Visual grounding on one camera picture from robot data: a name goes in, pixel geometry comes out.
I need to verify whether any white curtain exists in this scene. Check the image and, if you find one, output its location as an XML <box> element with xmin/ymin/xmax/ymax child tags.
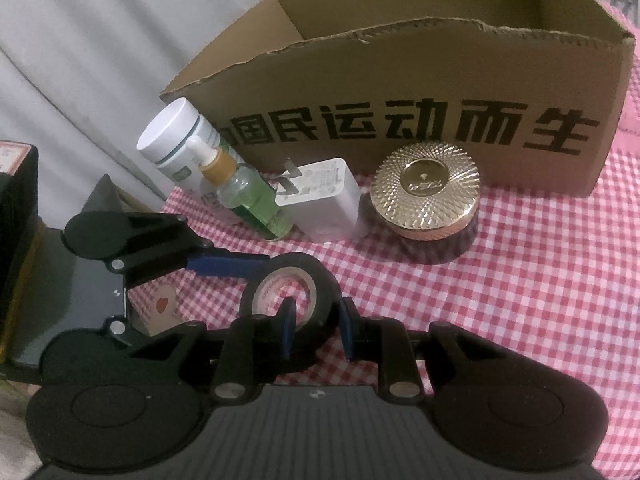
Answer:
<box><xmin>0</xmin><ymin>0</ymin><xmax>361</xmax><ymax>206</ymax></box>

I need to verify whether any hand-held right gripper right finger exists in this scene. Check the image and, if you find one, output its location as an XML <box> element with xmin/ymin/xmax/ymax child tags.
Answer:
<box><xmin>340</xmin><ymin>297</ymin><xmax>506</xmax><ymax>404</ymax></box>

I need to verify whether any pink checkered tablecloth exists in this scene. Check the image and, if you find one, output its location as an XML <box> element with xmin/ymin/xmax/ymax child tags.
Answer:
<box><xmin>125</xmin><ymin>0</ymin><xmax>640</xmax><ymax>476</ymax></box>

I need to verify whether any small tan heart-print box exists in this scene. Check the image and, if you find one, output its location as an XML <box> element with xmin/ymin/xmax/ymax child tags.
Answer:
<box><xmin>141</xmin><ymin>282</ymin><xmax>181</xmax><ymax>338</ymax></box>

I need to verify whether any brown cardboard box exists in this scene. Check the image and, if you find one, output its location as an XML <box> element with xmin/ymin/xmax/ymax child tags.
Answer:
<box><xmin>159</xmin><ymin>0</ymin><xmax>636</xmax><ymax>200</ymax></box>

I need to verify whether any green dropper bottle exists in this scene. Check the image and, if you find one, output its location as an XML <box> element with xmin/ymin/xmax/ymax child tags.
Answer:
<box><xmin>186</xmin><ymin>139</ymin><xmax>293</xmax><ymax>242</ymax></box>

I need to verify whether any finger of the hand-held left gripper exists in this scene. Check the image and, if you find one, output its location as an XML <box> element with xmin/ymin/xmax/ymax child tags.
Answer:
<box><xmin>109</xmin><ymin>212</ymin><xmax>273</xmax><ymax>289</ymax></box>
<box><xmin>102</xmin><ymin>316</ymin><xmax>147</xmax><ymax>350</ymax></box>

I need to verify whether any white-capped pill bottle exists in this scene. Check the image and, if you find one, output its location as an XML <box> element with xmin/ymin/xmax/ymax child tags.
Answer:
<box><xmin>136</xmin><ymin>99</ymin><xmax>241</xmax><ymax>197</ymax></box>

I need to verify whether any black tape roll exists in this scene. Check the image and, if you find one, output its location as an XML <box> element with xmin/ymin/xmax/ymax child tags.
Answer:
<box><xmin>239</xmin><ymin>254</ymin><xmax>341</xmax><ymax>357</ymax></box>

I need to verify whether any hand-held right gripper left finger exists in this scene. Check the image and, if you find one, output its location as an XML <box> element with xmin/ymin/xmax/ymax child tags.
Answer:
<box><xmin>129</xmin><ymin>297</ymin><xmax>301</xmax><ymax>405</ymax></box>

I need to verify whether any white charger plug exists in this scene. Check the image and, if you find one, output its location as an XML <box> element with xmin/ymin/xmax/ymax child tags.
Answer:
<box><xmin>274</xmin><ymin>157</ymin><xmax>362</xmax><ymax>242</ymax></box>

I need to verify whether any gold-lidded jar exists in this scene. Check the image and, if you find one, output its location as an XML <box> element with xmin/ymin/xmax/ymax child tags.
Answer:
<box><xmin>361</xmin><ymin>142</ymin><xmax>482</xmax><ymax>265</ymax></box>

